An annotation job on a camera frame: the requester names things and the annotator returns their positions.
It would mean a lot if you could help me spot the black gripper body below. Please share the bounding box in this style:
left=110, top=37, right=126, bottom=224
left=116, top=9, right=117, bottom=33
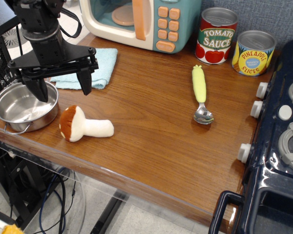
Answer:
left=8, top=24, right=99, bottom=83

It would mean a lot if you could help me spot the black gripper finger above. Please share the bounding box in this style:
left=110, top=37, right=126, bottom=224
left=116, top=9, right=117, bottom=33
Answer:
left=23, top=78, right=48, bottom=102
left=77, top=68, right=92, bottom=96

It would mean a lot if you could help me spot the stainless steel pot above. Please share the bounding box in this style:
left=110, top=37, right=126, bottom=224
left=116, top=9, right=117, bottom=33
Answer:
left=0, top=82, right=59, bottom=135

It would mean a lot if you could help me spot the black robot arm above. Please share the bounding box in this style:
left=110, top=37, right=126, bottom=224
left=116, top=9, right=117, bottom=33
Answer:
left=6, top=0, right=99, bottom=102

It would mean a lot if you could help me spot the white stove knob bottom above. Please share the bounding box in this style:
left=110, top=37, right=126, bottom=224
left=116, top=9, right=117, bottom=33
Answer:
left=237, top=143, right=251, bottom=164

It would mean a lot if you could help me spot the white stove knob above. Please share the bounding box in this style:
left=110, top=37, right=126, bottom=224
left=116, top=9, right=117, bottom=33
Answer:
left=237, top=143, right=251, bottom=164
left=256, top=82, right=268, bottom=99
left=250, top=101, right=263, bottom=119

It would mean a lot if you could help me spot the light blue folded cloth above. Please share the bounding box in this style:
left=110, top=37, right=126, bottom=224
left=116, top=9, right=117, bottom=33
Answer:
left=50, top=48, right=118, bottom=90

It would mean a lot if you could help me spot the plush brown white mushroom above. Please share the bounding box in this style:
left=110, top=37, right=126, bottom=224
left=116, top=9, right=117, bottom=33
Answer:
left=59, top=105, right=114, bottom=142

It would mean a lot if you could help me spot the black side desk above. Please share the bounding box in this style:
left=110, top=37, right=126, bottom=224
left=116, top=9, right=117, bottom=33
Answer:
left=0, top=0, right=19, bottom=37

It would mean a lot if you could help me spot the teal cream toy microwave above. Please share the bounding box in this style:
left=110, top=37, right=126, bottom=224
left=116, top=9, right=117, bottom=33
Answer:
left=79, top=0, right=201, bottom=54

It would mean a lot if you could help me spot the tomato sauce can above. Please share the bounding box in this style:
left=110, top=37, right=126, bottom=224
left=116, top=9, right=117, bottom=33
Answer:
left=195, top=7, right=239, bottom=64

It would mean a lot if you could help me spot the pineapple slices can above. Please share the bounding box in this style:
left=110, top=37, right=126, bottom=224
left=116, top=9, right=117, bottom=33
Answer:
left=232, top=30, right=277, bottom=77

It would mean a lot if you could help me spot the white stove knob middle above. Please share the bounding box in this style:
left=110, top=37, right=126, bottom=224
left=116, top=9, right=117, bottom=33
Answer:
left=250, top=101, right=263, bottom=119

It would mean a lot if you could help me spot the white stove knob top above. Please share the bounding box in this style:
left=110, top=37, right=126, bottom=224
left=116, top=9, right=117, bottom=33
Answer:
left=256, top=82, right=268, bottom=99

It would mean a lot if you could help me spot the dark blue toy stove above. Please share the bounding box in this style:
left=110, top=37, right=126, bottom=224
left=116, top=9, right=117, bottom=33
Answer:
left=209, top=40, right=293, bottom=234

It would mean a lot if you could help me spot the blue floor cable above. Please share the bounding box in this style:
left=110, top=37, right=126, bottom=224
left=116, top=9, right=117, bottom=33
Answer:
left=39, top=168, right=66, bottom=234

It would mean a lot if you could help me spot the black metal table frame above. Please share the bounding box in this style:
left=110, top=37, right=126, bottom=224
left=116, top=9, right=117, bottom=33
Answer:
left=0, top=148, right=56, bottom=229

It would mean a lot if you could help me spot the spoon with yellow-green handle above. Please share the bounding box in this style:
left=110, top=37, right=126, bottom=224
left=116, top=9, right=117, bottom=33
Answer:
left=192, top=65, right=214, bottom=125

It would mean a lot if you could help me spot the black floor cable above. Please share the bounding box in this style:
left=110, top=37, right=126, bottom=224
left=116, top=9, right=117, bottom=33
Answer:
left=34, top=170, right=76, bottom=234

